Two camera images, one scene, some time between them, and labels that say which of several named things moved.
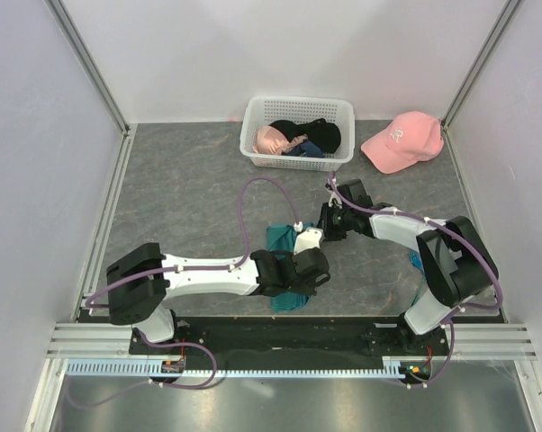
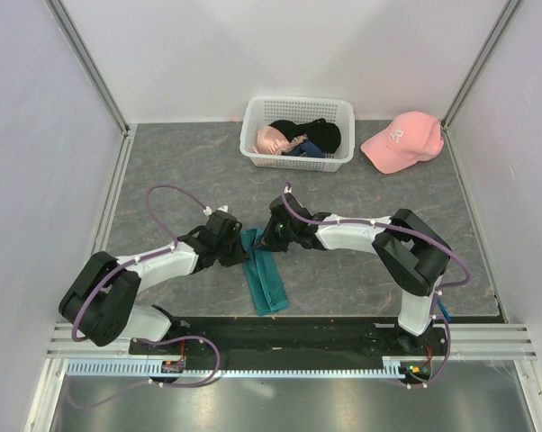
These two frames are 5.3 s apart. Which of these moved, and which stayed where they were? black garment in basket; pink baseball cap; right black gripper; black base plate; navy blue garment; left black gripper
Moved: left black gripper; right black gripper
Stayed: black base plate; pink baseball cap; navy blue garment; black garment in basket
